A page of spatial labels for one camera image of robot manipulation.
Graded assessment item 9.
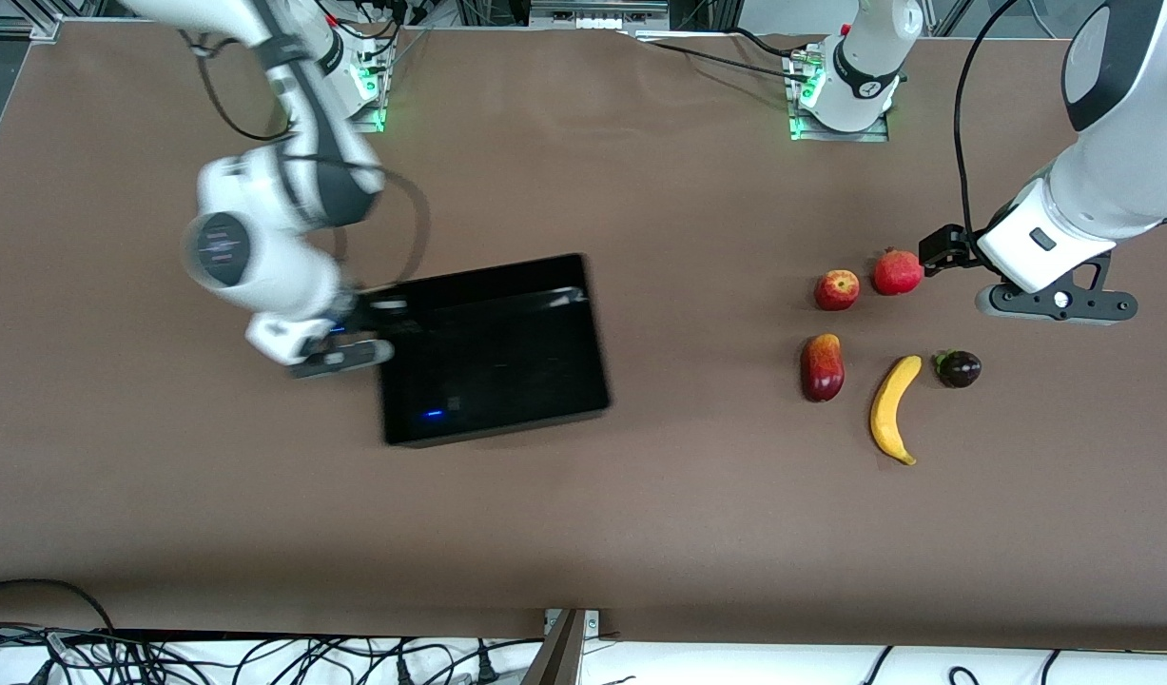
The yellow banana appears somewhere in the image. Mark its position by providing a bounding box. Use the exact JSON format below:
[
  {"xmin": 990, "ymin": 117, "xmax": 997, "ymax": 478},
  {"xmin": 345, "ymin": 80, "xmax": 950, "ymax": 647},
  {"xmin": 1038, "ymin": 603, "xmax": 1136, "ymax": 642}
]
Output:
[{"xmin": 868, "ymin": 355, "xmax": 924, "ymax": 467}]

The red apple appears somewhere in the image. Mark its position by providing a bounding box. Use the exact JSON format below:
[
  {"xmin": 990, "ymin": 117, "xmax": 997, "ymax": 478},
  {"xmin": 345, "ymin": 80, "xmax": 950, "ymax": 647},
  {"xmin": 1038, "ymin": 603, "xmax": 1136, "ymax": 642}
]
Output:
[{"xmin": 814, "ymin": 269, "xmax": 861, "ymax": 312}]

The dark purple eggplant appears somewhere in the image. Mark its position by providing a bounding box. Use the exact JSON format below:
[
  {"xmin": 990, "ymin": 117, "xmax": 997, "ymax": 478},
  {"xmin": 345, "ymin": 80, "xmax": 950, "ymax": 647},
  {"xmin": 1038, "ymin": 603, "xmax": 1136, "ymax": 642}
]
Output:
[{"xmin": 931, "ymin": 349, "xmax": 982, "ymax": 389}]

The red yellow mango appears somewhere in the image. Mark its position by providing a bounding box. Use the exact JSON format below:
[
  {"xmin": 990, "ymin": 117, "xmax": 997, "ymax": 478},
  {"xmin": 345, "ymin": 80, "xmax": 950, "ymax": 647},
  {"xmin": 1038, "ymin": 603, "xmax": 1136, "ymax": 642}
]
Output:
[{"xmin": 800, "ymin": 333, "xmax": 846, "ymax": 403}]

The red pomegranate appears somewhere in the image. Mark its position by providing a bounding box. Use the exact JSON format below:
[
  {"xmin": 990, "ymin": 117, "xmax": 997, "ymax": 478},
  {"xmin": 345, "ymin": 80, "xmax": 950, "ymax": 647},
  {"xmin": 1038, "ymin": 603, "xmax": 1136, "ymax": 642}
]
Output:
[{"xmin": 872, "ymin": 247, "xmax": 924, "ymax": 297}]

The black plastic box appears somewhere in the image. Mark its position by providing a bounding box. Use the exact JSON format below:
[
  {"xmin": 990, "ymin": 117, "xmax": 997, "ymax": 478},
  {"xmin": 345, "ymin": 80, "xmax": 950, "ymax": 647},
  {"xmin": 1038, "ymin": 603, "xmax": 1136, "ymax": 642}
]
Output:
[{"xmin": 379, "ymin": 252, "xmax": 612, "ymax": 448}]

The white power strip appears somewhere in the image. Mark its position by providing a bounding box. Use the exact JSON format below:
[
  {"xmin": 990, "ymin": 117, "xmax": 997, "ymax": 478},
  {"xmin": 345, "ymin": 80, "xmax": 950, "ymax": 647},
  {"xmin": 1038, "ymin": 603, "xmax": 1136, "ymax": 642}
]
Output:
[{"xmin": 531, "ymin": 0, "xmax": 671, "ymax": 30}]

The dark metal beam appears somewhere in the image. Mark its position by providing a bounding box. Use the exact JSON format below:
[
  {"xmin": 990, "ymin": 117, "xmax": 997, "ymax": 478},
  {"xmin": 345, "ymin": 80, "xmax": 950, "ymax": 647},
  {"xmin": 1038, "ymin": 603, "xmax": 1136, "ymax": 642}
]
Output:
[{"xmin": 518, "ymin": 609, "xmax": 586, "ymax": 685}]

